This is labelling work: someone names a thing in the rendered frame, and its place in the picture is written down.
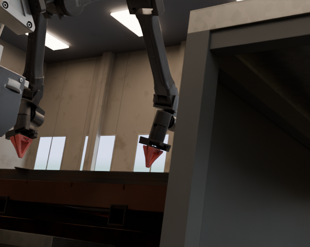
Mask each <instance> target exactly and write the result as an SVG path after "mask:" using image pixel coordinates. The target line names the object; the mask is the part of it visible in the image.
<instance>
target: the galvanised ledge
mask: <svg viewBox="0 0 310 247"><path fill-rule="evenodd" d="M0 243H2V244H9V245H15V246H21V247H115V245H108V244H102V243H95V242H88V241H82V240H75V239H68V238H61V237H55V236H48V235H41V234H34V233H26V232H19V231H12V230H5V229H0Z"/></svg>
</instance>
